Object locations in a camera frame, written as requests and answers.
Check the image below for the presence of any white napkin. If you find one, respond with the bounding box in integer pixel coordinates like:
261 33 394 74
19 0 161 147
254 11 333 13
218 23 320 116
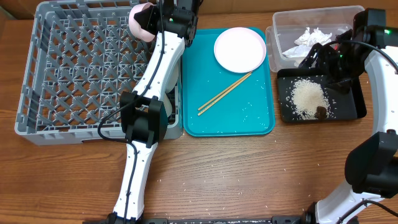
282 27 332 67

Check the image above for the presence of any black food waste tray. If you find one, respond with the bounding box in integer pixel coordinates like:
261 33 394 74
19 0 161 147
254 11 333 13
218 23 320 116
277 68 367 123

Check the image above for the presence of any grey dishwasher rack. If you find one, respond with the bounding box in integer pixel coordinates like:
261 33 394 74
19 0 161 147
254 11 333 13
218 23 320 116
14 1 171 145

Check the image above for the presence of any teal serving tray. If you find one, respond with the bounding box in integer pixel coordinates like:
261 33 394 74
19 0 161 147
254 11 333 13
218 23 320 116
182 29 275 137

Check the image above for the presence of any large pink plate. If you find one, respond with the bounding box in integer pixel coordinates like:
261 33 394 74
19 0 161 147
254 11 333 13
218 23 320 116
214 27 267 73

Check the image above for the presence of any upper wooden chopstick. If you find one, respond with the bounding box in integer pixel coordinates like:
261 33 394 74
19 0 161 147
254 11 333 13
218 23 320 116
197 70 252 111

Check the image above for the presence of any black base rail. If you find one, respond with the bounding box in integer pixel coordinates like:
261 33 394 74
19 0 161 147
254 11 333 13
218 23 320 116
82 213 360 224

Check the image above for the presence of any lower wooden chopstick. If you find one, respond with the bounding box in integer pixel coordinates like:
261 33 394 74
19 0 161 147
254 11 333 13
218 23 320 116
197 72 253 117

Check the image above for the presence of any clear plastic waste bin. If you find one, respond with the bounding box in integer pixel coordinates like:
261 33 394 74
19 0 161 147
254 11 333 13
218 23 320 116
266 6 364 72

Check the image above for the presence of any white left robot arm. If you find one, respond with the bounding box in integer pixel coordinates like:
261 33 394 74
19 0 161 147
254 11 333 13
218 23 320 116
100 0 201 223

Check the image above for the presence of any cream paper cup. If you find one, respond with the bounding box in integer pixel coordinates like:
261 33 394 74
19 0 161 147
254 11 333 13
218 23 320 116
163 94 174 117

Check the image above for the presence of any white green bowl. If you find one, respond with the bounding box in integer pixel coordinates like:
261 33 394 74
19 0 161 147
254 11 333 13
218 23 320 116
165 60 180 93

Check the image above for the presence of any pile of white rice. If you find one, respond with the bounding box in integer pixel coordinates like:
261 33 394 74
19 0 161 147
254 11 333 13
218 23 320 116
285 79 333 120

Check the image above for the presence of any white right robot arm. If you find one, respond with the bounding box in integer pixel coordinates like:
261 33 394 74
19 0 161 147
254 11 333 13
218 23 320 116
299 8 397 223

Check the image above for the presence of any brown food scrap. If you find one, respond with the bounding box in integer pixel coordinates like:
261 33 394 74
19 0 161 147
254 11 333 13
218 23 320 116
315 106 327 120

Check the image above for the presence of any small pink bowl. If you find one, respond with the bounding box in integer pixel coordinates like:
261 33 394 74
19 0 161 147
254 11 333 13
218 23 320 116
128 2 155 42

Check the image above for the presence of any wooden chopstick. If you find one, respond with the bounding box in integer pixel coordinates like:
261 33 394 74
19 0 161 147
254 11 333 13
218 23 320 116
197 70 252 111
197 72 253 117

